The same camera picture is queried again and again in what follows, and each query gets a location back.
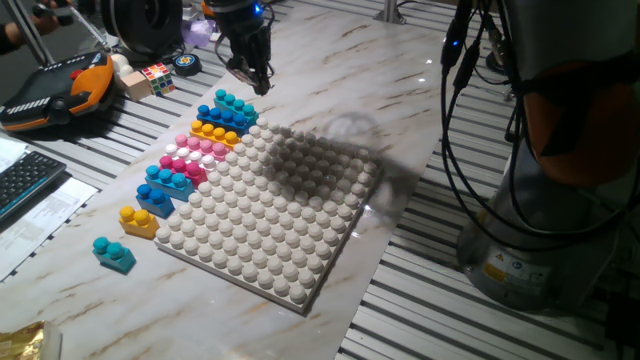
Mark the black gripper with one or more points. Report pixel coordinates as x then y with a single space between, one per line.
245 20

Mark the teal four-stud block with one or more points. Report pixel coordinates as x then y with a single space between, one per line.
237 106

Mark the dark blue four-stud block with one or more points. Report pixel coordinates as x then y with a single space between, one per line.
222 119

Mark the yellow four-stud block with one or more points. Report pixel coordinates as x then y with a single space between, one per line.
215 134

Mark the black handheld device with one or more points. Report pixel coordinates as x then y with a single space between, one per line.
62 16

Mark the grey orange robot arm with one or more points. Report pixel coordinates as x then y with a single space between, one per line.
565 125

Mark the person forearm black sleeve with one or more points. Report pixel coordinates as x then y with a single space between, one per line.
4 46

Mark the person hand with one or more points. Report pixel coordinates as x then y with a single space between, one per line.
14 29

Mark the translucent purple plastic object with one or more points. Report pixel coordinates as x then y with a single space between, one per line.
196 32

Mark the round black puck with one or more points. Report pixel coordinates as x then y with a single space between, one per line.
187 64

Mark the light pink four-stud block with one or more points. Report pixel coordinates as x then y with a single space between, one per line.
206 146

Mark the Rubik's cube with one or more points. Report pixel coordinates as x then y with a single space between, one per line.
159 80

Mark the white four-stud block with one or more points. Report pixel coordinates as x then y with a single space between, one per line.
182 152

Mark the black filament spool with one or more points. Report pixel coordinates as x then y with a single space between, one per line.
145 25

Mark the plain wooden cube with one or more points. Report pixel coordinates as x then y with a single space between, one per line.
136 86

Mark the magenta three-stud block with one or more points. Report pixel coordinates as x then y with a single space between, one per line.
192 172

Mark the white rounded figurine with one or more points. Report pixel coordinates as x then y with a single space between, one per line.
120 64

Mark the light blue three-stud block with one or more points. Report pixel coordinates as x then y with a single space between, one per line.
170 182

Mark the thin silver rod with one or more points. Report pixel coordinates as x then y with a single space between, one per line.
95 34

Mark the dark blue two-stud block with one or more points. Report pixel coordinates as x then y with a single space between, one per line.
156 201

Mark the white studded baseplate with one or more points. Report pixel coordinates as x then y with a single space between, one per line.
250 240

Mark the yellow two-stud block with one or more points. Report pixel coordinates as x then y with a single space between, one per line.
140 224

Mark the black orange teach pendant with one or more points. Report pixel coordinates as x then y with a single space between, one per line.
55 95

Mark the teal two-stud block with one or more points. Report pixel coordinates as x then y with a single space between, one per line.
116 256

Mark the black computer keyboard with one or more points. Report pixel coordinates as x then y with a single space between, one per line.
25 182

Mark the printed paper sheet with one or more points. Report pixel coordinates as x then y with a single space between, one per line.
10 152
45 220

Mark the marble pattern board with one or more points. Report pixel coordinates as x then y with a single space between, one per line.
100 310

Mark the gold foil bag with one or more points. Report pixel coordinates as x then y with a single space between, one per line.
25 342

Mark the silver post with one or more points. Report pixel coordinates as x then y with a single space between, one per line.
389 12

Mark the aluminium frame strut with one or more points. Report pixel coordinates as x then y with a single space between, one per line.
31 35

